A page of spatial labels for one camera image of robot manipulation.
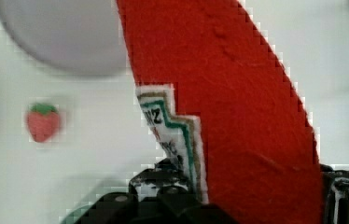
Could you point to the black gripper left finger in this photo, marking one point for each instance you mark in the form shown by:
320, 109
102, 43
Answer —
161, 195

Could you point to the red plush ketchup bottle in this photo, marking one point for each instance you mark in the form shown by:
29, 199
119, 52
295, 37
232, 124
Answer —
261, 160

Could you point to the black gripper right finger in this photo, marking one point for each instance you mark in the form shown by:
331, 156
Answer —
335, 195

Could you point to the grey round plate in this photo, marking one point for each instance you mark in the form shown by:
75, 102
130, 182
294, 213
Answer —
79, 37

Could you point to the pink strawberry toy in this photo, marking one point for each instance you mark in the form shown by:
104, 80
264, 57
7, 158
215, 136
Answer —
43, 122

